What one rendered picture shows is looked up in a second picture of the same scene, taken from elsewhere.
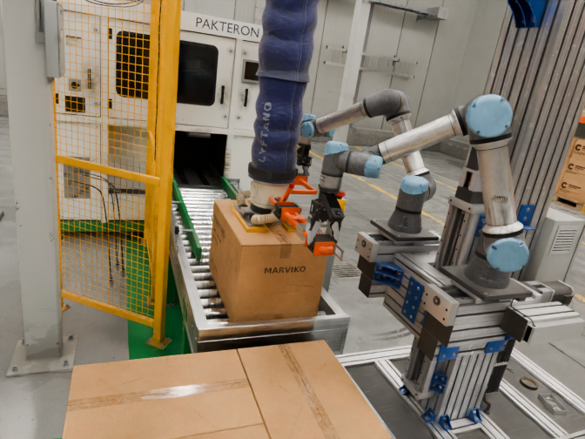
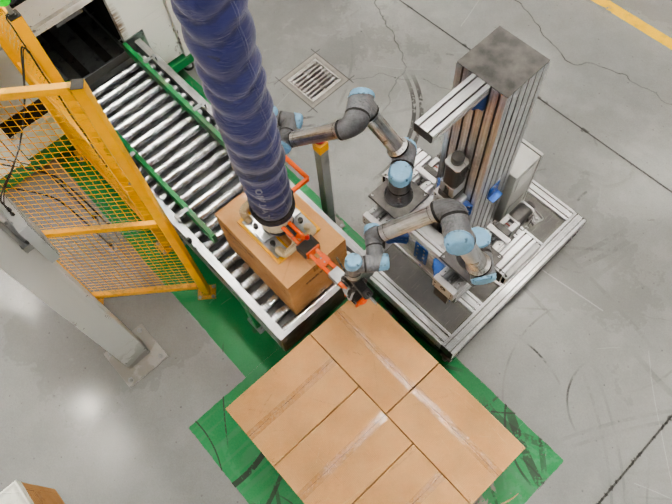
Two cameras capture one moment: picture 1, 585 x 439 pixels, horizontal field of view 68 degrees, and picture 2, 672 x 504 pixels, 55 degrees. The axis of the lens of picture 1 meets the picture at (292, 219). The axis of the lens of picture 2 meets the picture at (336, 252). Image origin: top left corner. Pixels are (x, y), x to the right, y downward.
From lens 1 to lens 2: 2.36 m
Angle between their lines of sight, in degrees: 47
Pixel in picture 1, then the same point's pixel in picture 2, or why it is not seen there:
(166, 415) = (304, 411)
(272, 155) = (275, 212)
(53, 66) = (53, 255)
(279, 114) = (271, 193)
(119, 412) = (279, 424)
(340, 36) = not seen: outside the picture
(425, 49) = not seen: outside the picture
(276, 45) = (252, 165)
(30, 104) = (45, 278)
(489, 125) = (460, 251)
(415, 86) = not seen: outside the picture
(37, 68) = (36, 259)
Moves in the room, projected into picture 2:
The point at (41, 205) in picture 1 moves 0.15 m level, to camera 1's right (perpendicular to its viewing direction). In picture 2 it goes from (89, 310) to (118, 301)
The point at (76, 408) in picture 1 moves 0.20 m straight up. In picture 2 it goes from (255, 435) to (248, 429)
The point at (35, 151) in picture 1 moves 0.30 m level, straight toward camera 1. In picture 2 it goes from (66, 294) to (109, 331)
